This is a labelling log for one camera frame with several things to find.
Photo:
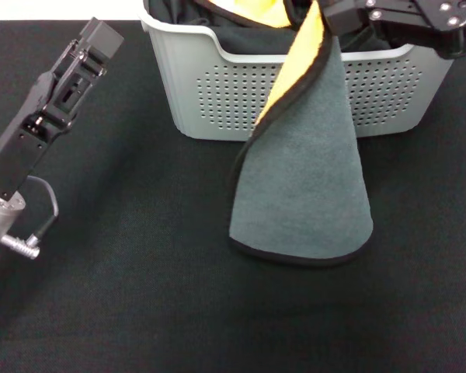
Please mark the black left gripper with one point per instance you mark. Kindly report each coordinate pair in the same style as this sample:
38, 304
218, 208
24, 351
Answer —
11, 155

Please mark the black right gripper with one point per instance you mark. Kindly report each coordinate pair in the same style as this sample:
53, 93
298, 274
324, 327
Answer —
450, 23

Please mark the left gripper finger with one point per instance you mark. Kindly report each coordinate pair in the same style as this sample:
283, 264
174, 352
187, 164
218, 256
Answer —
101, 42

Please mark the grey and yellow towel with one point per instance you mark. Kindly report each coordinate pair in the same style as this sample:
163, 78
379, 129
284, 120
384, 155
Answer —
307, 186

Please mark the grey perforated storage box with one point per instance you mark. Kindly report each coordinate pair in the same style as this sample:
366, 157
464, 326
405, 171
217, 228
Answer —
202, 101

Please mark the black tablecloth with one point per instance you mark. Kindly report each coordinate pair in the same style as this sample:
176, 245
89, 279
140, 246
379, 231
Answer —
178, 311

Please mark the black garment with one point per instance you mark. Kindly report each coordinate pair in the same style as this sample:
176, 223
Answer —
248, 39

